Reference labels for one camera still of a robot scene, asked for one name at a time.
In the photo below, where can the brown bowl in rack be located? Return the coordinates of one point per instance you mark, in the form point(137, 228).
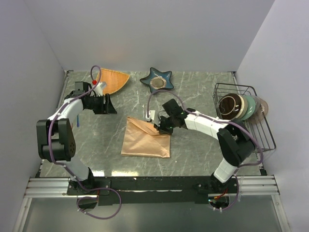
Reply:
point(231, 106)

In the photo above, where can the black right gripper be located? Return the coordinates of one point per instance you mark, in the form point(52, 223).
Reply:
point(160, 127)

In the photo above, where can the orange woven shield tray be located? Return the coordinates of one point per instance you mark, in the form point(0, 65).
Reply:
point(115, 80)

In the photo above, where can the iridescent knife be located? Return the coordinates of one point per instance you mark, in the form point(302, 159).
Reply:
point(77, 121)

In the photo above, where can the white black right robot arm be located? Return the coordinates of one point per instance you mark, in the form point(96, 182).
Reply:
point(234, 140)

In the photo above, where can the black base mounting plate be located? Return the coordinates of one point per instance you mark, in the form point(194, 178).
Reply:
point(153, 189)

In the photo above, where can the aluminium frame rail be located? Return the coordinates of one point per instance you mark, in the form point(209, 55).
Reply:
point(57, 188)

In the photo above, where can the peach satin napkin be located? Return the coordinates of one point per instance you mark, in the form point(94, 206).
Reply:
point(141, 139)

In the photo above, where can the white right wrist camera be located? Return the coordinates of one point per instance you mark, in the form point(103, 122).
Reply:
point(151, 116)

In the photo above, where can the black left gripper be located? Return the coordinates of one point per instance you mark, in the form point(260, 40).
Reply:
point(110, 109)

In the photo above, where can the green plate in rack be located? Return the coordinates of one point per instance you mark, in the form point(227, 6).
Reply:
point(251, 106)

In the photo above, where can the blue star-shaped dish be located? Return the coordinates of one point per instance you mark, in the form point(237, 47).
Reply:
point(156, 80)

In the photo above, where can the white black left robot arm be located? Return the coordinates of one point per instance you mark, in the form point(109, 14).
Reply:
point(55, 138)

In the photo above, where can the black wire dish rack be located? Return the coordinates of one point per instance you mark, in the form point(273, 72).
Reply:
point(260, 131)

